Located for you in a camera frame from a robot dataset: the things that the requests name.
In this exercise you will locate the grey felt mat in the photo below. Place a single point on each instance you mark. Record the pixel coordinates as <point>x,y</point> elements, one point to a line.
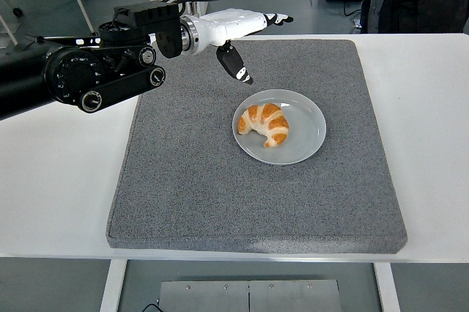
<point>238,198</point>

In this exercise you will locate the white table leg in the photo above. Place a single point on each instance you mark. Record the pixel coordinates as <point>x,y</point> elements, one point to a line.
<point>388,290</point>
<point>111,286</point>

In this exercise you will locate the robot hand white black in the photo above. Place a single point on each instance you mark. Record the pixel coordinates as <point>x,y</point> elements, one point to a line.
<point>234,24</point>

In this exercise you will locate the grey round plate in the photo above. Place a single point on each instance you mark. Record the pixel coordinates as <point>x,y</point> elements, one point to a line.
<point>308,132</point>

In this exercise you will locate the croissant bread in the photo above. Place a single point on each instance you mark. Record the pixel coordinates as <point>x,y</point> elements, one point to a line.
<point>271,118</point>

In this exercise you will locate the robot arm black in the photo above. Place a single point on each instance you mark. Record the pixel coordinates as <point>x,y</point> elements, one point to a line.
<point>73,74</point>

